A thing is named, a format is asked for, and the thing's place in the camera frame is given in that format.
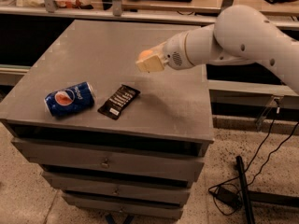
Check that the grey drawer cabinet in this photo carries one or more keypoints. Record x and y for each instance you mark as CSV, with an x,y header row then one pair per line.
x,y
107,135

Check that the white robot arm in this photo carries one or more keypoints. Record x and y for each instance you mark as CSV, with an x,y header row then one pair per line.
x,y
240,35

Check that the black power adapter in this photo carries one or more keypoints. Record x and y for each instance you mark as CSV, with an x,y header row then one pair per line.
x,y
226,196

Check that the blue pepsi can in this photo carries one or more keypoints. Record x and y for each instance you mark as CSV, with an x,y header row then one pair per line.
x,y
70,100

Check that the black rxbar chocolate wrapper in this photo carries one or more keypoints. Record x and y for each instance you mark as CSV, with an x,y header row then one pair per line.
x,y
118,101

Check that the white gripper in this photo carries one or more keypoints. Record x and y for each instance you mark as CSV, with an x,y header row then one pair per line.
x,y
175,55

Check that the black floor stand bar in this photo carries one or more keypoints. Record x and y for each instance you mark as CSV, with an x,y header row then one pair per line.
x,y
249,196

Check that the orange fruit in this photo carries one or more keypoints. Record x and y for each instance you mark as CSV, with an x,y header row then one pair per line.
x,y
144,54

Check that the metal railing frame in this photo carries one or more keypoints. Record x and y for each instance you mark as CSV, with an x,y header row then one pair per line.
x,y
285,16

